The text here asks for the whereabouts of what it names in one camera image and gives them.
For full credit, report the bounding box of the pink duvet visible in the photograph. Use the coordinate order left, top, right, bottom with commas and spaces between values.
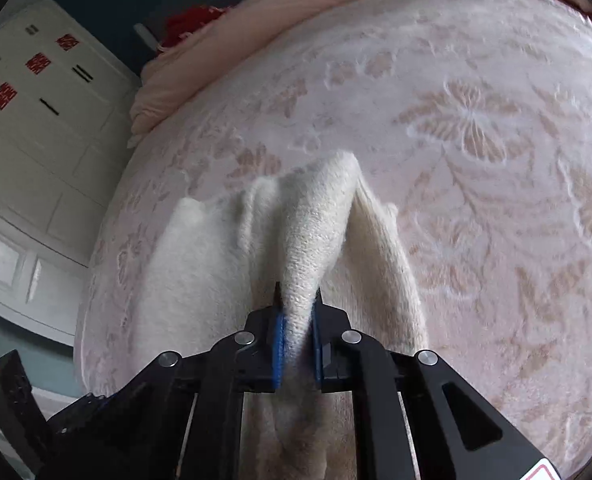
126, 0, 477, 148

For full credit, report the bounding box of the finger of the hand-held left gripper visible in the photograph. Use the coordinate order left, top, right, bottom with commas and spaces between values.
0, 350, 53, 467
41, 387, 147, 480

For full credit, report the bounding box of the pink floral blanket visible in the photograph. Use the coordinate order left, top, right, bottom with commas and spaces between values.
73, 0, 592, 478

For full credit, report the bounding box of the white wardrobe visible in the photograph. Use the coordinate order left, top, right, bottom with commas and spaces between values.
0, 0, 142, 266

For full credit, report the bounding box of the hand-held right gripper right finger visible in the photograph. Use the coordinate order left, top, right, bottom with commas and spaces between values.
312, 290, 552, 480

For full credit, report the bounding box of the red cloth on pillow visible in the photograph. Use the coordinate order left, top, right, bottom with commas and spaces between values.
163, 5, 237, 48

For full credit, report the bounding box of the white door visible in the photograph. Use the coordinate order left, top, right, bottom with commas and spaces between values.
0, 220, 89, 346

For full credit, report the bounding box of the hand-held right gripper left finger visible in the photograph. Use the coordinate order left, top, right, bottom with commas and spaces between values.
126, 282, 284, 480

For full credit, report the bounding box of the cream sweater with black hearts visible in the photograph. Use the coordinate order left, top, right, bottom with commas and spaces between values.
131, 150, 429, 480

